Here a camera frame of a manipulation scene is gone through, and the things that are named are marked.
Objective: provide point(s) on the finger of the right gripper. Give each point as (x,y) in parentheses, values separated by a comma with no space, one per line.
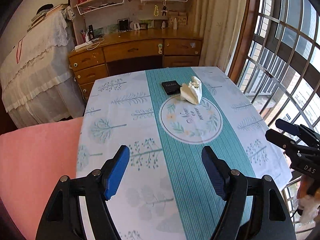
(307,135)
(288,144)

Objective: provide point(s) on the teal white tablecloth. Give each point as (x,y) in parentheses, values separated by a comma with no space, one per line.
(165,192)

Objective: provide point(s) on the wooden desk with drawers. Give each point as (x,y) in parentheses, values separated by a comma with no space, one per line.
(132,51)

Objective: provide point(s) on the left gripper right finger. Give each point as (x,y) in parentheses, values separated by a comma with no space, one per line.
(217,170)

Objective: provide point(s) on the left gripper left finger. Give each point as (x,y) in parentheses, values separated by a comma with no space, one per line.
(114,171)

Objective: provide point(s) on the white paper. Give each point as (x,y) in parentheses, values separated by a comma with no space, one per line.
(192,92)

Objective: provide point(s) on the pink bed sheet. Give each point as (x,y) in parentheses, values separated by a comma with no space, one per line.
(32,161)

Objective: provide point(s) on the person right hand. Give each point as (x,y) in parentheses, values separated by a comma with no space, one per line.
(308,199)

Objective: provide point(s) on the beige curtain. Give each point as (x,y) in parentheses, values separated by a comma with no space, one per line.
(218,22)

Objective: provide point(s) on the wooden bookshelf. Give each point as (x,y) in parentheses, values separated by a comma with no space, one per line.
(103,13)

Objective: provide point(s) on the white lace covered furniture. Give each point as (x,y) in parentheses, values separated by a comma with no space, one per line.
(37,82)

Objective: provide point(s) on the black small box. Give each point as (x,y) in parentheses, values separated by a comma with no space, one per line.
(171,87)

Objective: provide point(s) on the window with metal grille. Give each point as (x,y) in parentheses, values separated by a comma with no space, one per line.
(280,76)

